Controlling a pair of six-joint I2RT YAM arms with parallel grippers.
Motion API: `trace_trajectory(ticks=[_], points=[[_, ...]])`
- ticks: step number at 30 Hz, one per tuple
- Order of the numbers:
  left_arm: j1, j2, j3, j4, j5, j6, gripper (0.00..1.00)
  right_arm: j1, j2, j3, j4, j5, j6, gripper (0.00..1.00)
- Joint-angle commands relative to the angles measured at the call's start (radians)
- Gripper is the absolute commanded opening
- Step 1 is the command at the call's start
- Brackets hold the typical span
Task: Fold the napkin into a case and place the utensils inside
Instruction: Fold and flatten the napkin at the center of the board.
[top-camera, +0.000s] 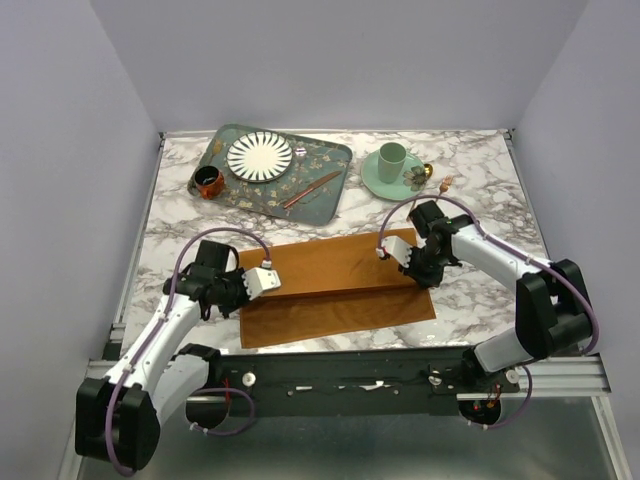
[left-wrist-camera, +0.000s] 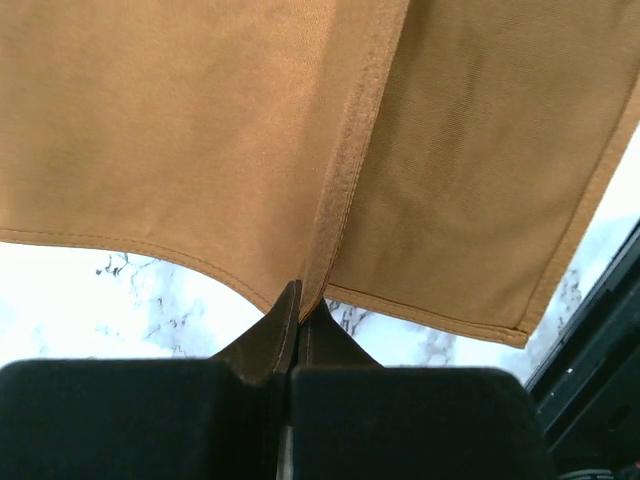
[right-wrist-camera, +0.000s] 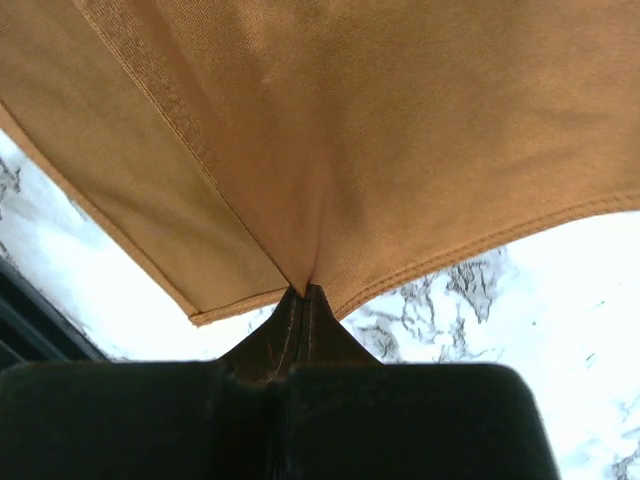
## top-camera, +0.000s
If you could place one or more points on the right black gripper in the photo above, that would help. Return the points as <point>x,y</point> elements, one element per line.
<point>427,280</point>

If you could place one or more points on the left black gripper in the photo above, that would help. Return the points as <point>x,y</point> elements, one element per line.
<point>244,296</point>

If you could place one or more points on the orange-brown cloth napkin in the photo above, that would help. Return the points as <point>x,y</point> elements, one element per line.
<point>332,286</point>

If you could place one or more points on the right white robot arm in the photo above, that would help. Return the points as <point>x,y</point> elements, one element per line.
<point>552,308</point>

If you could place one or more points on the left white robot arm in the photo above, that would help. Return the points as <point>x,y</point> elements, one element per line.
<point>119,416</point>

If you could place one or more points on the copper fork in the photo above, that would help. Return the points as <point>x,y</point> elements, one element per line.
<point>445,184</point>

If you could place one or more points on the gold spoon with flower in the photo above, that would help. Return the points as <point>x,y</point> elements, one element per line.
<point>417,176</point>

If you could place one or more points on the mint green saucer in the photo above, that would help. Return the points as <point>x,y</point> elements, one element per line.
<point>394,183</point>

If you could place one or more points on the copper black mug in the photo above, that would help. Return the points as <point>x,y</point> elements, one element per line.
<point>208,182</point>

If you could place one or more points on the mint green cup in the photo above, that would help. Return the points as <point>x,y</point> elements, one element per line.
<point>391,158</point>

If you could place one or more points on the copper table knife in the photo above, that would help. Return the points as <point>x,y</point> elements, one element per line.
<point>310,188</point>

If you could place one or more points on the teal floral serving tray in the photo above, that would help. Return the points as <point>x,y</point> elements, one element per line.
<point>323,157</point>

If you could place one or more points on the white black striped plate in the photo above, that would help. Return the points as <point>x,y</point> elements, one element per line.
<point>259,157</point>

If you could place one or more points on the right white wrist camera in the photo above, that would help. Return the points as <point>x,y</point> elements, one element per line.
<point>394,247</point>

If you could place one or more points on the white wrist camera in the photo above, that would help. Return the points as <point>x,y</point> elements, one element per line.
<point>258,281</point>
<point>394,247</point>

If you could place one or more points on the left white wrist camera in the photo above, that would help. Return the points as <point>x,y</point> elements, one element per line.
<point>258,281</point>

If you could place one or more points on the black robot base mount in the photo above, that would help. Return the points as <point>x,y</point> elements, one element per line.
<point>338,384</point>

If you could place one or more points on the aluminium frame rail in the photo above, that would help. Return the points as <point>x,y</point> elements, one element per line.
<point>564,377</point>

